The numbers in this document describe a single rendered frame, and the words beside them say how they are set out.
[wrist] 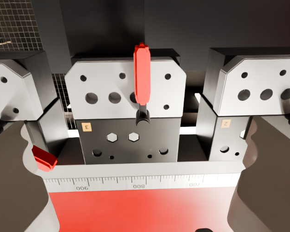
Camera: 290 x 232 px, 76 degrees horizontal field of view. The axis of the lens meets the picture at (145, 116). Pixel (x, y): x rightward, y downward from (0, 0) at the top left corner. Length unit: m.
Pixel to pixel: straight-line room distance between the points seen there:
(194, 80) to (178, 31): 5.83
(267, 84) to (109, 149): 0.24
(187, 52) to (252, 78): 0.55
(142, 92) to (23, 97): 0.16
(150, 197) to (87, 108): 0.21
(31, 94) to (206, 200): 0.34
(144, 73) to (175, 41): 0.60
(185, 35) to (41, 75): 0.59
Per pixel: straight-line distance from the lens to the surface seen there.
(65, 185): 0.37
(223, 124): 0.29
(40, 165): 0.29
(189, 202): 0.40
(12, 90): 0.29
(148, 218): 0.43
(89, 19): 0.27
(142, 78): 0.20
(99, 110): 0.26
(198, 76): 6.58
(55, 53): 0.85
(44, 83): 0.33
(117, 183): 0.35
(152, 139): 0.28
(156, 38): 0.78
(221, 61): 0.28
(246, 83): 0.27
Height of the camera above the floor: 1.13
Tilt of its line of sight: 29 degrees up
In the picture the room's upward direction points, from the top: 179 degrees clockwise
